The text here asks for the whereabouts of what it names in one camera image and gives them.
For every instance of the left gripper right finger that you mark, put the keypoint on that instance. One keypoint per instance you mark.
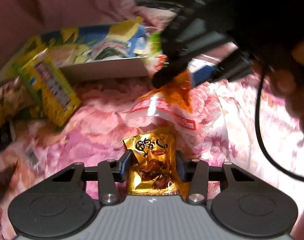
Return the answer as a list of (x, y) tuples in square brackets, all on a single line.
[(236, 184)]

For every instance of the dark seaweed snack packet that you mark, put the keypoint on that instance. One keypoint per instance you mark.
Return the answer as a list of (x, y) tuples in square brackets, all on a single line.
[(8, 179)]

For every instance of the yellow snack packet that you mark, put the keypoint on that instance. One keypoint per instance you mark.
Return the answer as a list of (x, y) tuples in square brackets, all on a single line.
[(48, 87)]

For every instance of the pink floral bedspread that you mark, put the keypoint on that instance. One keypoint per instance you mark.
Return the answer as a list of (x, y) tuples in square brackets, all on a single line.
[(223, 113)]

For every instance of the pink curtain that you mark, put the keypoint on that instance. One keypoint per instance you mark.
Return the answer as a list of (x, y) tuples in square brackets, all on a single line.
[(22, 19)]

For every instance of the person's right hand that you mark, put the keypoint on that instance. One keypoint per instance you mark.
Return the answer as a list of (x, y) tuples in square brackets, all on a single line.
[(283, 85)]

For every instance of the gold snack packet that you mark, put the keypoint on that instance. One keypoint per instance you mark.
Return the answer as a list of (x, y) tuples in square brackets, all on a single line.
[(154, 172)]

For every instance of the colourful cardboard tray box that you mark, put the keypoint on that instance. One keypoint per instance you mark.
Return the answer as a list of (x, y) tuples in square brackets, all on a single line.
[(125, 49)]

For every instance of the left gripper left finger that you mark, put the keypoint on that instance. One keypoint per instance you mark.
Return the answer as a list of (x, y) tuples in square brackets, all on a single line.
[(107, 173)]

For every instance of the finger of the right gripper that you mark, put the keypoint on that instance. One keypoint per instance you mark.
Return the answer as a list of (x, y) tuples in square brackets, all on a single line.
[(164, 70), (234, 67)]

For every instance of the clear nut snack bag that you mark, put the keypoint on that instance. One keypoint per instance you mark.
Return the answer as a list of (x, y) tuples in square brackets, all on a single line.
[(15, 99)]

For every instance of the orange white snack bag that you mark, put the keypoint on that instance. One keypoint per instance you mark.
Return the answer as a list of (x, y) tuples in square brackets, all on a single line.
[(171, 102)]

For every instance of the dark blue snack bar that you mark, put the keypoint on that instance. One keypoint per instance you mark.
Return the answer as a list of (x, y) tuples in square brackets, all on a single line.
[(7, 135)]

